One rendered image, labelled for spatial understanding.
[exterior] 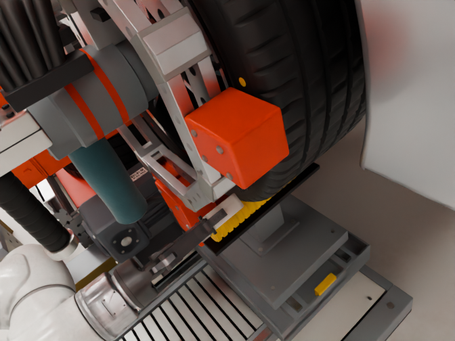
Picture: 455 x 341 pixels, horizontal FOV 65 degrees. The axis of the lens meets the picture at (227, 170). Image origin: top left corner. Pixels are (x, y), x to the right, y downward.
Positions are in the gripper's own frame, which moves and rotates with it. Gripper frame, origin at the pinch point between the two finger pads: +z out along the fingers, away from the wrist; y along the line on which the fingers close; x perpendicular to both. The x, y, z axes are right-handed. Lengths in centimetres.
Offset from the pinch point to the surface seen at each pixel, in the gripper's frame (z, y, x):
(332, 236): 28, -32, -27
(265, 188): 6.2, 6.9, -0.8
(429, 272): 48, -34, -57
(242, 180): -1.9, 23.9, 3.1
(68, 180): -21, -96, 44
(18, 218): -23.7, 11.9, 16.1
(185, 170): 2.3, -14.0, 11.1
